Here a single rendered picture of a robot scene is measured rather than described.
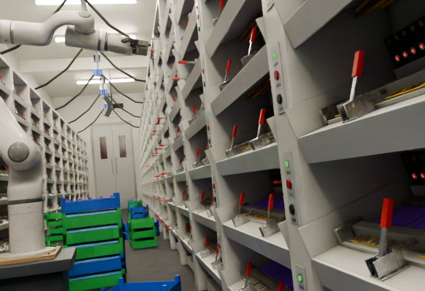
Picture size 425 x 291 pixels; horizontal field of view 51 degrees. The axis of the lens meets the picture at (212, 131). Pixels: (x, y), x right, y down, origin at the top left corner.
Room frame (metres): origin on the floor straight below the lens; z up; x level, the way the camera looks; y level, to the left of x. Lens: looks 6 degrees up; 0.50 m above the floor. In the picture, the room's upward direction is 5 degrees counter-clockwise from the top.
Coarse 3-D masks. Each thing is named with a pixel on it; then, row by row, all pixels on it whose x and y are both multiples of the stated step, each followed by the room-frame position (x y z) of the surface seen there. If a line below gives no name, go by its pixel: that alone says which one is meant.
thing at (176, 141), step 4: (180, 124) 2.18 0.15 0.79; (180, 128) 2.18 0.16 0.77; (180, 132) 2.35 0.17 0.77; (172, 136) 2.78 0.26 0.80; (176, 136) 2.62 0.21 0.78; (180, 136) 2.27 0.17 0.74; (172, 140) 2.77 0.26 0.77; (176, 140) 2.46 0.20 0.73; (180, 140) 2.33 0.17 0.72; (172, 144) 2.71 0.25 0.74; (176, 144) 2.53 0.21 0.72; (180, 144) 2.38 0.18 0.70; (176, 148) 2.59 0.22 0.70
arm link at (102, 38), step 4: (100, 32) 1.69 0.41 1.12; (104, 32) 1.70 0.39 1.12; (100, 36) 1.69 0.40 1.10; (104, 36) 1.69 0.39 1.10; (100, 40) 1.69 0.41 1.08; (104, 40) 1.69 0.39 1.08; (100, 44) 1.69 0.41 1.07; (104, 44) 1.70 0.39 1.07; (100, 48) 1.70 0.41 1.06; (104, 48) 1.72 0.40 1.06
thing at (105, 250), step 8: (120, 240) 2.38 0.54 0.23; (64, 248) 2.30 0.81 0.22; (80, 248) 2.32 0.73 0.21; (88, 248) 2.33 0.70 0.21; (96, 248) 2.34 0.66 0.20; (104, 248) 2.36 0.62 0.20; (112, 248) 2.37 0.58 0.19; (120, 248) 2.38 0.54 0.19; (80, 256) 2.32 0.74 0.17; (88, 256) 2.33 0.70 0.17; (96, 256) 2.34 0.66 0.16
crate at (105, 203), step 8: (64, 200) 2.30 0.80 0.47; (88, 200) 2.34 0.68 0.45; (96, 200) 2.35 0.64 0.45; (104, 200) 2.36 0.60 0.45; (112, 200) 2.37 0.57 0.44; (64, 208) 2.30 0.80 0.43; (72, 208) 2.31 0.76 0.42; (80, 208) 2.32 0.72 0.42; (88, 208) 2.34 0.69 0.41; (96, 208) 2.35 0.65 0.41; (104, 208) 2.36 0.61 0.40
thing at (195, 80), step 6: (198, 42) 1.49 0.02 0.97; (198, 48) 1.49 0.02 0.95; (198, 60) 1.55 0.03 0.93; (198, 66) 1.58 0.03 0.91; (192, 72) 1.70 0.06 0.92; (198, 72) 1.62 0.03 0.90; (192, 78) 1.75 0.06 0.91; (198, 78) 1.67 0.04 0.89; (180, 84) 2.09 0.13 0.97; (186, 84) 1.91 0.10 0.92; (192, 84) 1.79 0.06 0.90; (198, 84) 2.01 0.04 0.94; (180, 90) 2.09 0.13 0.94; (186, 90) 1.96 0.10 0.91; (186, 96) 2.01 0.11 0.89
